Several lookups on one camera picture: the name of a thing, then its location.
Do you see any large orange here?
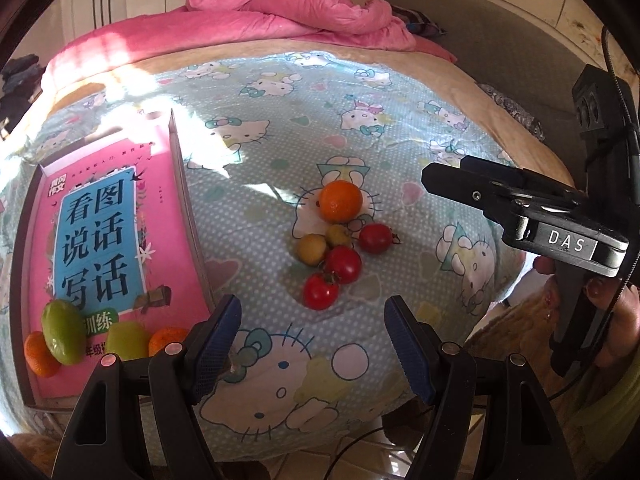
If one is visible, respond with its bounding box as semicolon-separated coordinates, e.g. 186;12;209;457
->
148;326;189;356

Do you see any small mandarin orange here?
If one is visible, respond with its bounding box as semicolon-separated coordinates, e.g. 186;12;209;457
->
23;332;61;378

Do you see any green pear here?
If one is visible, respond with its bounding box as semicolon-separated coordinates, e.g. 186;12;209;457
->
105;321;150;361
41;299;87;366

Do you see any small red tomato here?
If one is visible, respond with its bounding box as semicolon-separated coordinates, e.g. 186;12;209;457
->
303;272;340;311

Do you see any person's right hand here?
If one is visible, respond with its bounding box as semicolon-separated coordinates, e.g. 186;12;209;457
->
534;257;639;368

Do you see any red tomato with stem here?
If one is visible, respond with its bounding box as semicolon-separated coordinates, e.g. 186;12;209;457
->
358;223;400;255

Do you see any grey padded headboard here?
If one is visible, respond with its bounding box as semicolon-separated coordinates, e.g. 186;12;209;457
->
387;0;586;180

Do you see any orange on bedsheet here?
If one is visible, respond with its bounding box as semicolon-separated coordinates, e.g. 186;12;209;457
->
318;180;362;223

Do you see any yellow-brown small fruit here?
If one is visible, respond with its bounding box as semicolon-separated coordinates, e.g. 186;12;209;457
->
326;224;352;248
296;234;328;266

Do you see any pink book box tray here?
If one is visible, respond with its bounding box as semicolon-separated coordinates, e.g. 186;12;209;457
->
9;112;214;411

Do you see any dark patterned pillow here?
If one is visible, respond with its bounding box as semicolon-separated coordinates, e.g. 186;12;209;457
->
392;6;446;39

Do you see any Hello Kitty bedsheet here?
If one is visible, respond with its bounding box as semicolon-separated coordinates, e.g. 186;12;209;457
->
1;51;524;462

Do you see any pink duvet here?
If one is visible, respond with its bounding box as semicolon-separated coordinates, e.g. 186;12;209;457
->
41;0;456;91

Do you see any pile of dark clothes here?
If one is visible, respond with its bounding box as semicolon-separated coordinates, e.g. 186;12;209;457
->
1;53;44;133

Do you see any black cable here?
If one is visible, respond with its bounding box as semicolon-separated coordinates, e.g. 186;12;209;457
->
601;26;640;311

